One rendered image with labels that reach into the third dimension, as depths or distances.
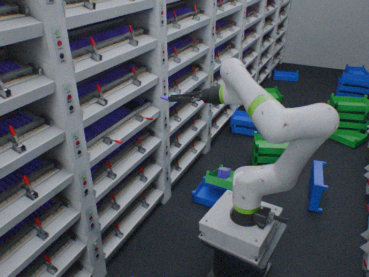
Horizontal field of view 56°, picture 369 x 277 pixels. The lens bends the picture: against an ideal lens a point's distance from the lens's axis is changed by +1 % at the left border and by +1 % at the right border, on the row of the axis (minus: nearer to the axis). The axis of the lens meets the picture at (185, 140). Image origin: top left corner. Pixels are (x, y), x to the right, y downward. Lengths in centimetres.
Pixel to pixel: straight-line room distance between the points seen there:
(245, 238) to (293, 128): 58
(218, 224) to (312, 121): 66
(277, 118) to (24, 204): 91
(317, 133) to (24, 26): 99
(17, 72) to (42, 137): 23
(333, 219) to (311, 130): 122
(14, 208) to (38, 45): 55
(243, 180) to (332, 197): 117
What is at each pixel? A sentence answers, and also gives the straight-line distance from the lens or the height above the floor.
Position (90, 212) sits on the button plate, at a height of 45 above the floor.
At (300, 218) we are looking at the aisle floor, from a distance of 230.
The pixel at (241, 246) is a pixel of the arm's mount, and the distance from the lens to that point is 157.
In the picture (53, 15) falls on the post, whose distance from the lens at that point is 126.
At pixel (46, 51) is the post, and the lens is 125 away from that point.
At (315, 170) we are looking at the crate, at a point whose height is 20.
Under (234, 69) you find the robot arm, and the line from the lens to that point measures 146.
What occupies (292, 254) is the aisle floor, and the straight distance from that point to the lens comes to 207.
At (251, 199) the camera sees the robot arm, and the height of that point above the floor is 53.
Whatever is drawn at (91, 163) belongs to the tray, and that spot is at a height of 67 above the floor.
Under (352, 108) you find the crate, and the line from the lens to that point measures 328.
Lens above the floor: 146
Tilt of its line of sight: 29 degrees down
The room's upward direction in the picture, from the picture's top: straight up
